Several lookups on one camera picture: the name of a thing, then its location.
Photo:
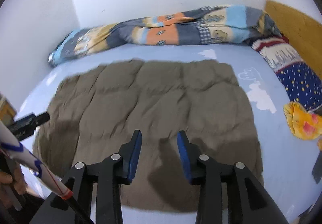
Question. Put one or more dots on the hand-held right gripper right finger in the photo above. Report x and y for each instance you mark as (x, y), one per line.
(185, 161)

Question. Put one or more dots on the wooden headboard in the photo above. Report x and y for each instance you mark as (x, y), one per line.
(296, 28)

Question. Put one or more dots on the brown padded jacket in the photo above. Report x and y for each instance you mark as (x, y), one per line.
(163, 103)

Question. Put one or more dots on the yellow floral scarf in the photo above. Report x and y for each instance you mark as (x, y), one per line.
(301, 123)

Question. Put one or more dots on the black curved object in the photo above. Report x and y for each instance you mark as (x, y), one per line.
(317, 168)

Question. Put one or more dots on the navy star-print pillow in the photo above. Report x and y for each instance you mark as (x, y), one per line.
(299, 78)

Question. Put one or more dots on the patchwork tree-print blanket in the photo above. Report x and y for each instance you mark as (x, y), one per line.
(176, 30)

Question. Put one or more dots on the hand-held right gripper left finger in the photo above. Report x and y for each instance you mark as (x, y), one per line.
(133, 161)

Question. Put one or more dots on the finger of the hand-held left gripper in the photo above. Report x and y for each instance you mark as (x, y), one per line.
(27, 124)

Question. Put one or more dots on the person's left hand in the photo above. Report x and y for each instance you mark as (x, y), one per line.
(20, 181)

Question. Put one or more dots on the light blue cloud-print bed sheet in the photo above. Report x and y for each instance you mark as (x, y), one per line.
(276, 151)

